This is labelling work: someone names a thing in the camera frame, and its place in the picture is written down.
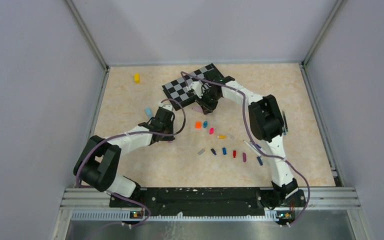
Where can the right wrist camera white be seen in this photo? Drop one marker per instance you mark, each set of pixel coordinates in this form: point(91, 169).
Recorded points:
point(197, 88)

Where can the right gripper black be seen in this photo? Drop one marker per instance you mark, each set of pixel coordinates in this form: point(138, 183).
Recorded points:
point(207, 109)

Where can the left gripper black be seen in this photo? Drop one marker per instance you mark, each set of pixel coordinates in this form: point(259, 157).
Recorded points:
point(168, 138)

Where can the light blue eraser block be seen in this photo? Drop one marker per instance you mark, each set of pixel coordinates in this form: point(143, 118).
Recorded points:
point(149, 113)

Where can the green gel pen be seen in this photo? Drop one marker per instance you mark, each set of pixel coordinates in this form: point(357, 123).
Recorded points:
point(285, 123)

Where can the yellow block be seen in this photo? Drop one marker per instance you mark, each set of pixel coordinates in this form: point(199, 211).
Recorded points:
point(137, 78)

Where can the orange highlighter cap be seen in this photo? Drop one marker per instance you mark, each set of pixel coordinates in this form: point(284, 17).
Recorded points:
point(198, 125)

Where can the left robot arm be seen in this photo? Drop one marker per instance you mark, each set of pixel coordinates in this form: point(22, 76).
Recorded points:
point(98, 163)

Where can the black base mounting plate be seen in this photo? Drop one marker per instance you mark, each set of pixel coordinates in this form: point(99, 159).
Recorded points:
point(210, 201)

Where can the purple marker cap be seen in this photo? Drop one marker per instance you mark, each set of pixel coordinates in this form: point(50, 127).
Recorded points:
point(244, 157)

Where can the black and grey chessboard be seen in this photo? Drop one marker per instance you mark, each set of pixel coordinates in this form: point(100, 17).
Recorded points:
point(178, 89)

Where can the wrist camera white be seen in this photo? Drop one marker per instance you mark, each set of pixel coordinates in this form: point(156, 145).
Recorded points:
point(168, 107)
point(197, 88)

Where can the aluminium frame rail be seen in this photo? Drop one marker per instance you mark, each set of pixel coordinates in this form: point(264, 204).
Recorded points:
point(89, 204)

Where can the pink eraser block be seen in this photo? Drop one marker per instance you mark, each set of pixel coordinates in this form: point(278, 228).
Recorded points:
point(197, 109)

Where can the dark blue marker cap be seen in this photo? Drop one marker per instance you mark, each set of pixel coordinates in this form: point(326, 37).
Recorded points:
point(213, 151)

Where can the white marker blue cap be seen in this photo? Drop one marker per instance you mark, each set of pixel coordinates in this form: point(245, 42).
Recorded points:
point(256, 146)

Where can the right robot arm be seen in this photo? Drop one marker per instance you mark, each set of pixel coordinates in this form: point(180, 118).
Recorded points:
point(264, 125)

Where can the white marker grey cap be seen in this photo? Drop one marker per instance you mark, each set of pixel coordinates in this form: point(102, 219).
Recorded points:
point(252, 148)

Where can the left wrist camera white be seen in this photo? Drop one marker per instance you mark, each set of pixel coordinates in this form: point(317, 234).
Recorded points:
point(168, 107)

